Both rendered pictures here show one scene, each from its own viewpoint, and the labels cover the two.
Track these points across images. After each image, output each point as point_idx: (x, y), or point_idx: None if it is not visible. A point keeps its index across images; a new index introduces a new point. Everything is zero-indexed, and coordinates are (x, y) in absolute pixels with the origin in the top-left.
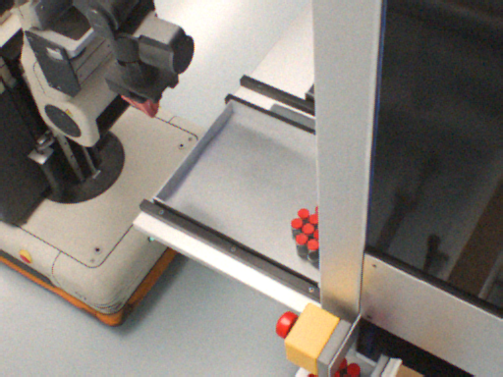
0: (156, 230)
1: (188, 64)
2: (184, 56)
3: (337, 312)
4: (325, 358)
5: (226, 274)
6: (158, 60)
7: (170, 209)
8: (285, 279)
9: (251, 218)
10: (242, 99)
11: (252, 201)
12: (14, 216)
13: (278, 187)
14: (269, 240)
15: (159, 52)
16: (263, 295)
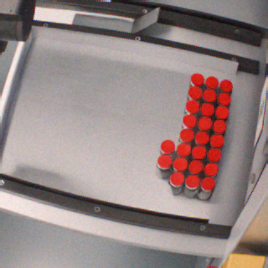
0: (2, 203)
1: (31, 24)
2: (28, 18)
3: (253, 248)
4: None
5: (98, 236)
6: (2, 33)
7: (10, 177)
8: (170, 226)
9: (99, 165)
10: (40, 21)
11: (93, 143)
12: None
13: (116, 115)
14: (131, 186)
15: (4, 24)
16: (147, 246)
